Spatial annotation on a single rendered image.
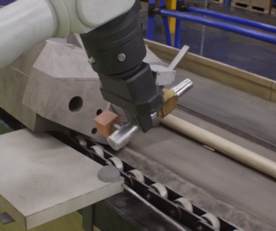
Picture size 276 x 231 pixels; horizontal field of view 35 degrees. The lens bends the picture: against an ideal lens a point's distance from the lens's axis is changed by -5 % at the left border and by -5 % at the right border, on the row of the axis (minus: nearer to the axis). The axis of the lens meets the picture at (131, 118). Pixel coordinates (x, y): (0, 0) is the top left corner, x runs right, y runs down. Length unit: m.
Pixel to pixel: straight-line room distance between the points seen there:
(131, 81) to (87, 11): 0.15
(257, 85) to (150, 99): 0.90
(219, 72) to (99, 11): 1.10
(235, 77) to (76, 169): 0.89
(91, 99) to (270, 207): 0.42
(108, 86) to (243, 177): 0.40
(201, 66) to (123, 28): 1.08
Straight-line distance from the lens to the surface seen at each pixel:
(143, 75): 0.68
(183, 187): 0.92
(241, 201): 0.89
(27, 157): 0.89
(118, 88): 0.70
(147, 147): 1.06
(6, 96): 1.09
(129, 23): 0.64
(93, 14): 0.58
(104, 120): 0.78
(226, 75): 1.62
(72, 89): 0.88
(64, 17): 0.57
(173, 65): 0.78
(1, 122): 1.14
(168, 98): 0.78
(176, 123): 1.15
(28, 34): 0.55
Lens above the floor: 1.20
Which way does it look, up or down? 21 degrees down
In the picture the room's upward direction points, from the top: 4 degrees clockwise
